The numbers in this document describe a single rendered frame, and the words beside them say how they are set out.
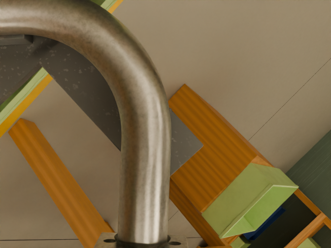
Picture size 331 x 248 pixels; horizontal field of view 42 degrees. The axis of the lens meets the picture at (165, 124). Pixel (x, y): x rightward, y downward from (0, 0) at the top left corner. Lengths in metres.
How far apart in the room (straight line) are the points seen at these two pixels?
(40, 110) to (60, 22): 1.76
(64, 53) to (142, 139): 0.09
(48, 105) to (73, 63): 1.71
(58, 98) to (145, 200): 1.78
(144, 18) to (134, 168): 1.78
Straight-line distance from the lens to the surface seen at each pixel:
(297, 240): 5.66
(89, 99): 0.30
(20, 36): 0.29
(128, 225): 0.26
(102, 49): 0.25
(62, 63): 0.31
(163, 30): 2.14
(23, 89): 0.43
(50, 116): 2.08
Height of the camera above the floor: 1.24
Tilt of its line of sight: 27 degrees down
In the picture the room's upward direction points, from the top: 138 degrees clockwise
